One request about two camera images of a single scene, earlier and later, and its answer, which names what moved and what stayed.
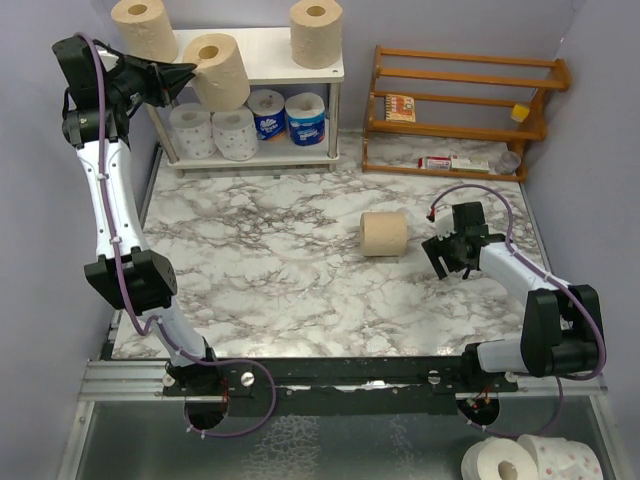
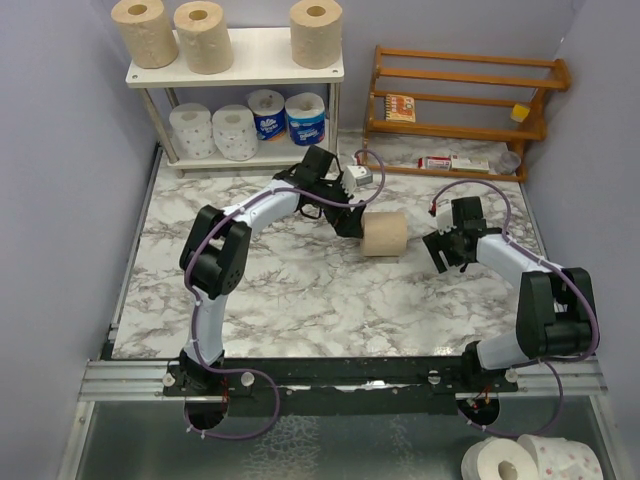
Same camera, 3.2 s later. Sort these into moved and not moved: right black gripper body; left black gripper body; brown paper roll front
Moved: left black gripper body
Not moved: right black gripper body; brown paper roll front
